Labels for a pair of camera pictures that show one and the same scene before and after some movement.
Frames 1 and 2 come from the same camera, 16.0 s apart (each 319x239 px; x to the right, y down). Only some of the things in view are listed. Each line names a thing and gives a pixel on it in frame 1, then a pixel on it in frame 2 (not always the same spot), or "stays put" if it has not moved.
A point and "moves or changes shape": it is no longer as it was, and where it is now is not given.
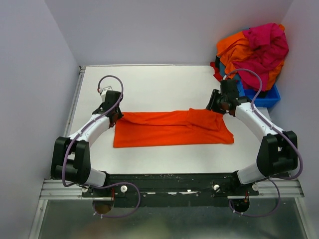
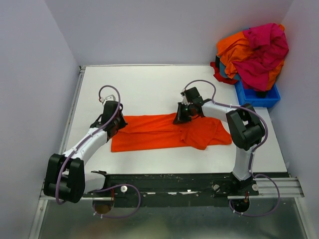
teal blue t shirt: (222, 68) stays put
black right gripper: (212, 104) -> (179, 117)
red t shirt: (217, 74) stays put
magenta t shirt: (270, 46) stays put
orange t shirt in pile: (236, 46) stays put
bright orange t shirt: (194, 127) moves or changes shape
